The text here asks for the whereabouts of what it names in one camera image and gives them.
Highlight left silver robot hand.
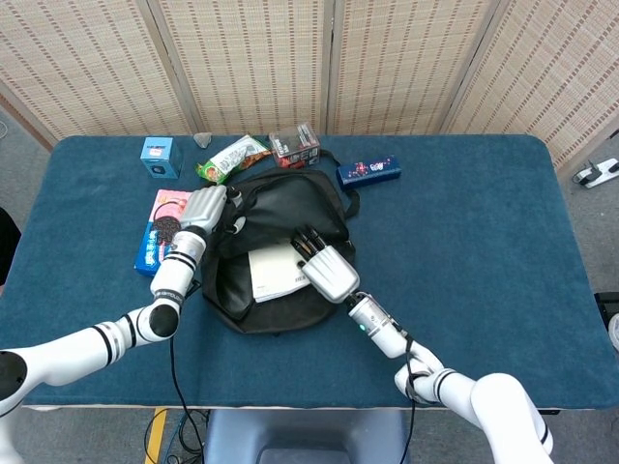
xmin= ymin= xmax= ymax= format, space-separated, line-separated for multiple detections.
xmin=179 ymin=185 xmax=247 ymax=238

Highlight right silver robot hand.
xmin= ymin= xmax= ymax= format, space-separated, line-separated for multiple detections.
xmin=288 ymin=224 xmax=362 ymax=305

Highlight white paper notebook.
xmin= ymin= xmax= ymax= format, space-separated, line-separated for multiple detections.
xmin=248 ymin=244 xmax=310 ymax=305

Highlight black fabric backpack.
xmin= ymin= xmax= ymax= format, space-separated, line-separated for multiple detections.
xmin=200 ymin=149 xmax=362 ymax=335

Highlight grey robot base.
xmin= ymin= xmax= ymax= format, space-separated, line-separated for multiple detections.
xmin=205 ymin=409 xmax=412 ymax=464

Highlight green snack bag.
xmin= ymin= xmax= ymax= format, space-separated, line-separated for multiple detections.
xmin=194 ymin=134 xmax=273 ymax=186

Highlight blue Oreo cookie box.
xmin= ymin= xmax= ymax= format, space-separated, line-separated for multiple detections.
xmin=133 ymin=188 xmax=194 ymax=278

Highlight light blue speaker box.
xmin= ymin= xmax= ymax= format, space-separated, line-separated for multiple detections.
xmin=139 ymin=136 xmax=185 ymax=180

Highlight dark blue pencil case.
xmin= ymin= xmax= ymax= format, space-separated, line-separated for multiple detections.
xmin=336 ymin=154 xmax=402 ymax=192

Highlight clear plastic box dark contents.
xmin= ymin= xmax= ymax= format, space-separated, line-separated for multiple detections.
xmin=268 ymin=123 xmax=323 ymax=170

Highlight blue table cloth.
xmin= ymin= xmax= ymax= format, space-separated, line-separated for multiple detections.
xmin=21 ymin=133 xmax=608 ymax=410

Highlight woven bamboo folding screen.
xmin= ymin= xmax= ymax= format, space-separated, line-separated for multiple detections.
xmin=0 ymin=0 xmax=619 ymax=168

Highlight black rounded object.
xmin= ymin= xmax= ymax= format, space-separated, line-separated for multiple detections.
xmin=0 ymin=207 xmax=23 ymax=286

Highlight white power strip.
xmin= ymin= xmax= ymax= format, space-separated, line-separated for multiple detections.
xmin=573 ymin=158 xmax=619 ymax=189

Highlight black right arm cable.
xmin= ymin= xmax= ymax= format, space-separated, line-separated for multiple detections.
xmin=394 ymin=326 xmax=436 ymax=464

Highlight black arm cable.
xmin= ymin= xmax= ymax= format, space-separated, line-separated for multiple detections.
xmin=167 ymin=277 xmax=207 ymax=455
xmin=394 ymin=326 xmax=436 ymax=464

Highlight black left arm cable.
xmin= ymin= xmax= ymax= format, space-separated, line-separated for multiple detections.
xmin=167 ymin=277 xmax=207 ymax=455

